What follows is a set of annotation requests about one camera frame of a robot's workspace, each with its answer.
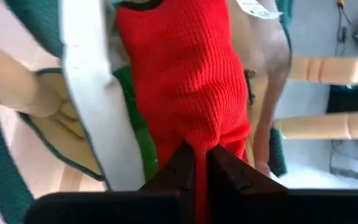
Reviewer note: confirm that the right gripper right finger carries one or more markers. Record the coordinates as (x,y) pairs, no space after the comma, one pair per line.
(235,177)

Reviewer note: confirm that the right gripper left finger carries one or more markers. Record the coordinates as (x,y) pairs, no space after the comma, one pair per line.
(176,174)

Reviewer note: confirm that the red knit glove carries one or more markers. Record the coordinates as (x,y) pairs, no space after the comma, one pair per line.
(182,77)

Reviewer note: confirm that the beige canvas gardening bag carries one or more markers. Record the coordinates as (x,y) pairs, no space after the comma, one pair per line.
(42,130)

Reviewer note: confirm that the black device with blue light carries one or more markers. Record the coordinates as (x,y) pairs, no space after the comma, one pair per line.
(353,93)

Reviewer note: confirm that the white paper tag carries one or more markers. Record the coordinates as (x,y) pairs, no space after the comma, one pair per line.
(256,9)

